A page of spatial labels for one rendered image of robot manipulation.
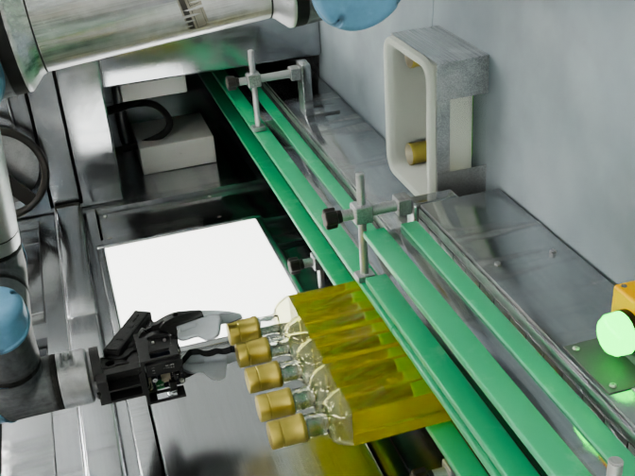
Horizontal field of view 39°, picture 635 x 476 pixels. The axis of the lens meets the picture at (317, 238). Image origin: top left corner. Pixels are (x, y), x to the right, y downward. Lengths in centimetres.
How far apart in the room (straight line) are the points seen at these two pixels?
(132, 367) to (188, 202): 88
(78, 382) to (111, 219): 85
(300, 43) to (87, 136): 51
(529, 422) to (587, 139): 36
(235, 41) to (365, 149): 47
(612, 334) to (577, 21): 36
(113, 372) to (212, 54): 96
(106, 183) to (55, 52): 116
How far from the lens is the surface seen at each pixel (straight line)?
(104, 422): 138
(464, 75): 126
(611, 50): 102
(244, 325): 127
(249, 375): 117
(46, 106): 199
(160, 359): 119
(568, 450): 87
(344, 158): 164
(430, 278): 112
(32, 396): 122
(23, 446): 144
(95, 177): 205
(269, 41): 202
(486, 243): 115
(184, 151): 218
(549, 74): 114
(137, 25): 92
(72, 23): 91
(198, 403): 137
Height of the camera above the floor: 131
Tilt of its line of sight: 13 degrees down
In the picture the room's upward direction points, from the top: 102 degrees counter-clockwise
